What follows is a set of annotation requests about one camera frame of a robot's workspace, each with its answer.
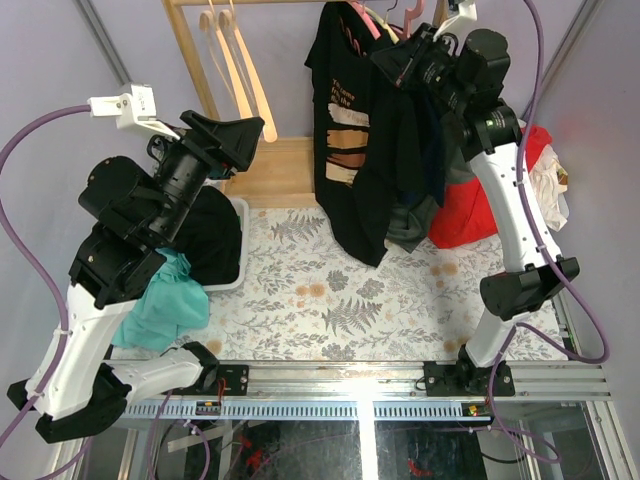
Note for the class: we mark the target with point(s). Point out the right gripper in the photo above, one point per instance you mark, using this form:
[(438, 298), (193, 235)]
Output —
[(401, 62)]

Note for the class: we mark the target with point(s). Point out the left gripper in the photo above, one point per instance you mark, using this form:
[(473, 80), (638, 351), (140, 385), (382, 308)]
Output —
[(229, 141)]

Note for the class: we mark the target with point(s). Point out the pink hanger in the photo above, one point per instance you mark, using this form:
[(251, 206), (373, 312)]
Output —
[(365, 20), (411, 15)]

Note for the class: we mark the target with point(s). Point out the black t shirt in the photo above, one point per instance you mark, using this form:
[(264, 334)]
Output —
[(365, 134)]

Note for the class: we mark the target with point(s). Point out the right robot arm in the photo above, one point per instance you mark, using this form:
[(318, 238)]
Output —
[(468, 85)]

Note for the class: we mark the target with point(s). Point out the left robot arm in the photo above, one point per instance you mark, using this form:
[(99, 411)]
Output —
[(75, 391)]

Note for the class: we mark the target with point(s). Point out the pink hanger on rack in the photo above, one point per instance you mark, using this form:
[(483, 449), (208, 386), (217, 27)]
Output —
[(411, 15)]

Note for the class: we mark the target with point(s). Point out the navy t shirt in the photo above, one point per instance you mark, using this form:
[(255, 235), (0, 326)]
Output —
[(429, 130)]

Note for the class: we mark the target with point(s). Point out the wooden hanger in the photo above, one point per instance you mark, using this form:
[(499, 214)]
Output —
[(260, 103), (225, 65)]

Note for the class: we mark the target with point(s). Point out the red t shirt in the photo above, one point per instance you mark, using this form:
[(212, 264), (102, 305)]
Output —
[(483, 220)]

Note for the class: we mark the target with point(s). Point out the grey t shirt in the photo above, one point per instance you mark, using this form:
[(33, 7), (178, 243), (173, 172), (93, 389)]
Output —
[(410, 225)]

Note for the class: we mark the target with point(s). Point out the white plastic basket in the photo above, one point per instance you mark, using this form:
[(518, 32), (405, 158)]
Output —
[(240, 249)]

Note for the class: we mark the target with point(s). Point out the black garment in basket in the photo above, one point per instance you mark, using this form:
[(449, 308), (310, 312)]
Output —
[(206, 237)]

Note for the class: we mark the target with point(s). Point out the floral table mat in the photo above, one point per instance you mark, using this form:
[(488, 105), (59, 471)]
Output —
[(304, 298)]

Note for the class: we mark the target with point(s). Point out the teal cloth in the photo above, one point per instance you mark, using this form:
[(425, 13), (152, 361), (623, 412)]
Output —
[(172, 304)]

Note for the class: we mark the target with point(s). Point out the white garment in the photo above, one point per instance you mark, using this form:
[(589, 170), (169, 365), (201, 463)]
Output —
[(549, 180)]

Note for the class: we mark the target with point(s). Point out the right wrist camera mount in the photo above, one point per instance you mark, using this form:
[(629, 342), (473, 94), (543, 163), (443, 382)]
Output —
[(453, 17)]

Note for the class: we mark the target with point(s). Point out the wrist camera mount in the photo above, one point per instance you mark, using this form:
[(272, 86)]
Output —
[(133, 110), (453, 17)]

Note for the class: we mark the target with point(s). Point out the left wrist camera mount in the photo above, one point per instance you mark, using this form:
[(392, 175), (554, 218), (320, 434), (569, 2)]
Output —
[(133, 110)]

